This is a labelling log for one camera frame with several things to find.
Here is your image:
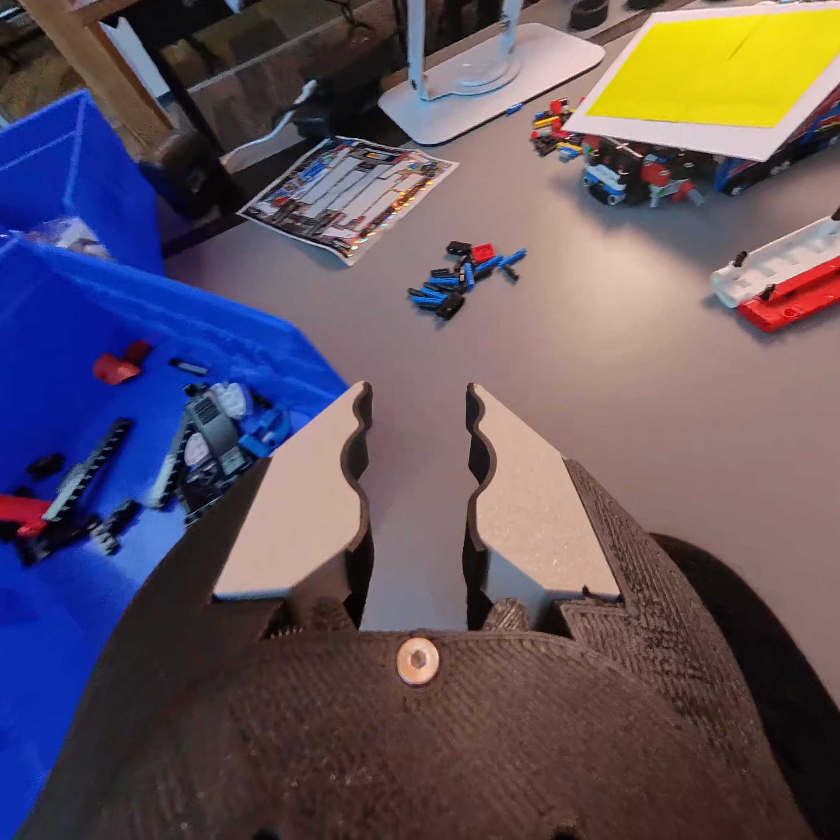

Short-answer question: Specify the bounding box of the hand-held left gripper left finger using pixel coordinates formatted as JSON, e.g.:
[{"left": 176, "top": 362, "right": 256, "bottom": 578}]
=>
[{"left": 213, "top": 382, "right": 375, "bottom": 627}]

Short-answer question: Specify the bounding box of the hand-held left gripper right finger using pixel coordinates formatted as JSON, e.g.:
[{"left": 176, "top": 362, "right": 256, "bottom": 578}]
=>
[{"left": 462, "top": 384, "right": 622, "bottom": 627}]

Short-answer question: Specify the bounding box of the blue plastic bin white tag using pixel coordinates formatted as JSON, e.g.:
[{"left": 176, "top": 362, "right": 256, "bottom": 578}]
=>
[{"left": 0, "top": 233, "right": 350, "bottom": 836}]

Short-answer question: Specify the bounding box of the white red lego assembly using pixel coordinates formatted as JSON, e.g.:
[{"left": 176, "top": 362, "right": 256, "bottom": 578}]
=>
[{"left": 710, "top": 207, "right": 840, "bottom": 334}]

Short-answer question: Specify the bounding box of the heap of black lego parts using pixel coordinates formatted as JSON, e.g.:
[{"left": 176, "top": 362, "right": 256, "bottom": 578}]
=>
[{"left": 0, "top": 340, "right": 294, "bottom": 567}]

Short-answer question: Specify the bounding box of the pile of small lego pins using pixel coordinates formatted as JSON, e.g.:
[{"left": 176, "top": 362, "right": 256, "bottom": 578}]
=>
[{"left": 407, "top": 241, "right": 529, "bottom": 322}]

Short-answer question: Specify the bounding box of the blue white lego race car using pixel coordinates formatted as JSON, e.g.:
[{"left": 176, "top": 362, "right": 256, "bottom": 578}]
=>
[{"left": 529, "top": 97, "right": 840, "bottom": 209}]

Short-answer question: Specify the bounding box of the holographic sticker sheet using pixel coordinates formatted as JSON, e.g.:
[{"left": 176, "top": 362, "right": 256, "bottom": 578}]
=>
[{"left": 238, "top": 136, "right": 460, "bottom": 268}]

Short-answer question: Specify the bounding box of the black power bank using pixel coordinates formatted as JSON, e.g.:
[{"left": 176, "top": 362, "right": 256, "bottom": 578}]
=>
[{"left": 140, "top": 130, "right": 238, "bottom": 223}]

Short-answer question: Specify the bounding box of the crumpled clear plastic bag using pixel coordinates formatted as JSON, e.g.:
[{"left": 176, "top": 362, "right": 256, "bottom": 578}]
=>
[{"left": 25, "top": 215, "right": 114, "bottom": 261}]

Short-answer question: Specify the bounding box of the black power adapter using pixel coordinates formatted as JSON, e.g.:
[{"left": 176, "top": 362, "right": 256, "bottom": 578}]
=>
[{"left": 292, "top": 77, "right": 350, "bottom": 140}]

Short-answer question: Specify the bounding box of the silver monitor stand base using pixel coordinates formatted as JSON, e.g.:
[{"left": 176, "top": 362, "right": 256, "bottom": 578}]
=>
[{"left": 377, "top": 0, "right": 606, "bottom": 147}]

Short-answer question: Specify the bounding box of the instruction booklet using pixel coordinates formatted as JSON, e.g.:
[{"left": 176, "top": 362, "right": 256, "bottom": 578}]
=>
[{"left": 562, "top": 0, "right": 840, "bottom": 163}]

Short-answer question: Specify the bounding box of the white cable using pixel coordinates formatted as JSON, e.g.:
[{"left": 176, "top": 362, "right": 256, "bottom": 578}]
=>
[{"left": 220, "top": 80, "right": 319, "bottom": 176}]

